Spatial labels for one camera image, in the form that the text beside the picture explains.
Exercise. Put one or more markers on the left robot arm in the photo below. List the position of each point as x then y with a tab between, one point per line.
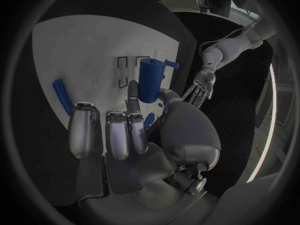
229	46

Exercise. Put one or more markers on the large blue cylinder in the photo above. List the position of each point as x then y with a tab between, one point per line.
150	78

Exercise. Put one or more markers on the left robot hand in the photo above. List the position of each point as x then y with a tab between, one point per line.
204	86

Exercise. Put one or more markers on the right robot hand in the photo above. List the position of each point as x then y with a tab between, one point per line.
187	131

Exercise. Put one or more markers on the white task board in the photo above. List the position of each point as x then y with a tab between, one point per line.
82	46

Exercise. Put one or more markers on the long blue bar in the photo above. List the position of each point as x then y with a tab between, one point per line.
62	95

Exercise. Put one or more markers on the blue gear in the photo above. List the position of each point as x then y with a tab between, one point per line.
149	120

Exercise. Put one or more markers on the small blue peg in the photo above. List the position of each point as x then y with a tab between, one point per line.
160	105

